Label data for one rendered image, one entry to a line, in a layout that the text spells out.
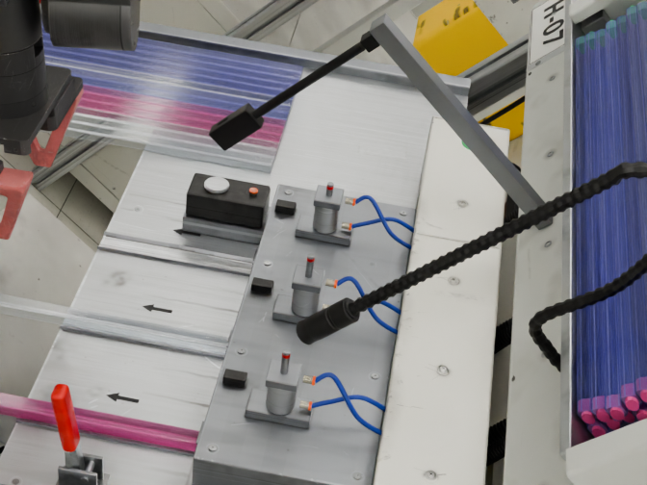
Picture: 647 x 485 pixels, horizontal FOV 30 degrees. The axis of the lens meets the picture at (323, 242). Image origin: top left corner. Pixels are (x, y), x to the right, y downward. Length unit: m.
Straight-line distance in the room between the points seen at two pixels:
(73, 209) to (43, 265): 1.07
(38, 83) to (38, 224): 0.75
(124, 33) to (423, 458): 0.37
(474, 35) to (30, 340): 2.89
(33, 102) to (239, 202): 0.29
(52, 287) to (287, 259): 0.62
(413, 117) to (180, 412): 0.51
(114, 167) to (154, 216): 1.41
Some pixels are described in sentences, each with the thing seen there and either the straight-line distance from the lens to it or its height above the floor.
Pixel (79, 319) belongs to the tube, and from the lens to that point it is 1.08.
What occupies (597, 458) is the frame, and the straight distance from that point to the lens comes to 0.78.
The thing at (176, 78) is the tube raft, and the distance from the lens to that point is 1.37.
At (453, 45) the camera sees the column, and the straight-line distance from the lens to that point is 4.26.
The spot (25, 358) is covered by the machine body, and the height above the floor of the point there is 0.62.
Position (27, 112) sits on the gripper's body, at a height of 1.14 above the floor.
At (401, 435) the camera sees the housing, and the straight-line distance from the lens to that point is 0.92.
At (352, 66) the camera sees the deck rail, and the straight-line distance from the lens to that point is 1.42.
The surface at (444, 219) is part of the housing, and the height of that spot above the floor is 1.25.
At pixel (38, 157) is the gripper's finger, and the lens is 1.04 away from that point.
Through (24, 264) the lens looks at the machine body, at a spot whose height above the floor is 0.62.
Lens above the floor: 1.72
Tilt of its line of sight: 30 degrees down
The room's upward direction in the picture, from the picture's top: 61 degrees clockwise
